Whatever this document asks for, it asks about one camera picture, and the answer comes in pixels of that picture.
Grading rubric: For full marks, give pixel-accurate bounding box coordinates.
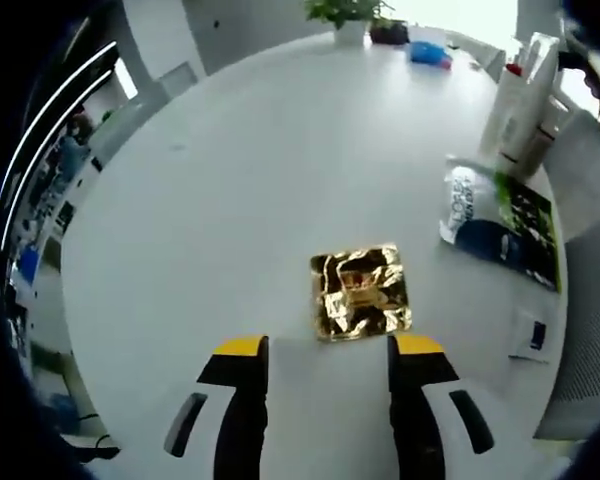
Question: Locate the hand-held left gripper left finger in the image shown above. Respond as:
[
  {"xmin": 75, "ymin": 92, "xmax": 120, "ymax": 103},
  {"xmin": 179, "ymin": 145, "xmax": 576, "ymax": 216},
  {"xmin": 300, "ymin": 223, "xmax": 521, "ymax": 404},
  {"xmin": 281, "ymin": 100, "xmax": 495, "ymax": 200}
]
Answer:
[{"xmin": 162, "ymin": 334, "xmax": 271, "ymax": 480}]

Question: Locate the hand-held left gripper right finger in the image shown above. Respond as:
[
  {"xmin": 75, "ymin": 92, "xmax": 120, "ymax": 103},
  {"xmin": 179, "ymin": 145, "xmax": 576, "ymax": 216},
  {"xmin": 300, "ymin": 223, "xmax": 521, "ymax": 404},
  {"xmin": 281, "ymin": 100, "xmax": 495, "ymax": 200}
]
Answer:
[{"xmin": 386, "ymin": 333, "xmax": 497, "ymax": 480}]

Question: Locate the cream skincare tube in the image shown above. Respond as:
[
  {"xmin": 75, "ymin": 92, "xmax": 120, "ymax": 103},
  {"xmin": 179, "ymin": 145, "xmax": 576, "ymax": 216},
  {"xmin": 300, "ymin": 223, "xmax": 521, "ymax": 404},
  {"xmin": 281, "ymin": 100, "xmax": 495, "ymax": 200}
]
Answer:
[{"xmin": 509, "ymin": 32, "xmax": 561, "ymax": 171}]

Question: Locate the skincare bottle thin red band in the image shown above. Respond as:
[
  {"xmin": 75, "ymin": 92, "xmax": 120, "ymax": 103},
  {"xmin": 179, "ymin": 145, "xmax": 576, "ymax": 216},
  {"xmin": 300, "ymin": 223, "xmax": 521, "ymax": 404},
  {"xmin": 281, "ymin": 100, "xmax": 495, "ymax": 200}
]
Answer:
[{"xmin": 524, "ymin": 97, "xmax": 574, "ymax": 179}]

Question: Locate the gold foil skincare sachet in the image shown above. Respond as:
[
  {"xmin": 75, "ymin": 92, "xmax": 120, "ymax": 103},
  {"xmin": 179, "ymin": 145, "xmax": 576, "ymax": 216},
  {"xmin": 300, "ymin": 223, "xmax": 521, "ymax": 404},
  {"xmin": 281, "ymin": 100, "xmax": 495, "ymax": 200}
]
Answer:
[{"xmin": 308, "ymin": 242, "xmax": 414, "ymax": 344}]

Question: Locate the dark blue green skincare packet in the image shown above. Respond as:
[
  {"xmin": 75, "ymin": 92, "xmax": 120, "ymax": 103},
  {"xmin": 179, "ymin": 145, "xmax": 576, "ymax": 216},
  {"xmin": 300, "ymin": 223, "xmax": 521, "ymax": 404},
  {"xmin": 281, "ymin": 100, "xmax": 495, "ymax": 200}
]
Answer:
[{"xmin": 438, "ymin": 154, "xmax": 565, "ymax": 295}]

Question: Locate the blue storage bin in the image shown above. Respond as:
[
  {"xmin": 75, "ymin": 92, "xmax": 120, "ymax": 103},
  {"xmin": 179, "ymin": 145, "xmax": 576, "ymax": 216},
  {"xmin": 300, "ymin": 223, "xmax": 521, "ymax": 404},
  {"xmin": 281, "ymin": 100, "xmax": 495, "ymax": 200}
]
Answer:
[{"xmin": 18, "ymin": 244, "xmax": 42, "ymax": 287}]

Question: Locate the blue plastic bag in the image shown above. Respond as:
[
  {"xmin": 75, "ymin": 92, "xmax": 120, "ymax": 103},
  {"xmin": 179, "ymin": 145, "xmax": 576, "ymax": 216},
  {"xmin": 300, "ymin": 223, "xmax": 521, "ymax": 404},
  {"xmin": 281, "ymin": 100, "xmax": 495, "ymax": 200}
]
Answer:
[{"xmin": 409, "ymin": 40, "xmax": 455, "ymax": 69}]

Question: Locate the grey mesh office chair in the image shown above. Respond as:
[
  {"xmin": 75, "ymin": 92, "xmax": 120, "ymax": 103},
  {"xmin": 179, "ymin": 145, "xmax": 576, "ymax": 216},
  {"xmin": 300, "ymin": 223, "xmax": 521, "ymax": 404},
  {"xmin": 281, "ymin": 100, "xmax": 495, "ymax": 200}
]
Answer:
[{"xmin": 532, "ymin": 109, "xmax": 600, "ymax": 442}]

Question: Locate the dark red plant pot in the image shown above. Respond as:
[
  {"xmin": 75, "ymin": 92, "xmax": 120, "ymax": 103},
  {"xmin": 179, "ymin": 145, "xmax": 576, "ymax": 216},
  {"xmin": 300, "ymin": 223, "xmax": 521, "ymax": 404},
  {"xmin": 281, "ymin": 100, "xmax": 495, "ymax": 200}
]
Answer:
[{"xmin": 368, "ymin": 18, "xmax": 411, "ymax": 46}]

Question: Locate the green potted plant white pot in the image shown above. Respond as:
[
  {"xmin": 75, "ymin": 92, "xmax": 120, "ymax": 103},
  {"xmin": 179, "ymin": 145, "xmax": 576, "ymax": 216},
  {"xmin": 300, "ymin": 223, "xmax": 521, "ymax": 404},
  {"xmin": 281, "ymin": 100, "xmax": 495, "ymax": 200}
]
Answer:
[{"xmin": 303, "ymin": 0, "xmax": 396, "ymax": 46}]

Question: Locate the grey metal cabinet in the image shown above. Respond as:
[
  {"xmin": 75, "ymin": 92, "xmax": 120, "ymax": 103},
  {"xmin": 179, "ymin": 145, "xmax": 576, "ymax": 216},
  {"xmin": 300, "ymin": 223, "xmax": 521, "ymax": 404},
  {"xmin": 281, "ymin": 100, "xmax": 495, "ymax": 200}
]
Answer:
[{"xmin": 157, "ymin": 59, "xmax": 200, "ymax": 97}]

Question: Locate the ceiling light strip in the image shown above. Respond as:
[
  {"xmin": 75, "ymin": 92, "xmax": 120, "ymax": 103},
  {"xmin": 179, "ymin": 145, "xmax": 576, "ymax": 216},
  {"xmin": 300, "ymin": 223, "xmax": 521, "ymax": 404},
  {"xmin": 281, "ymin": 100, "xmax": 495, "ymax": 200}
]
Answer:
[
  {"xmin": 3, "ymin": 69, "xmax": 114, "ymax": 251},
  {"xmin": 0, "ymin": 42, "xmax": 119, "ymax": 211}
]

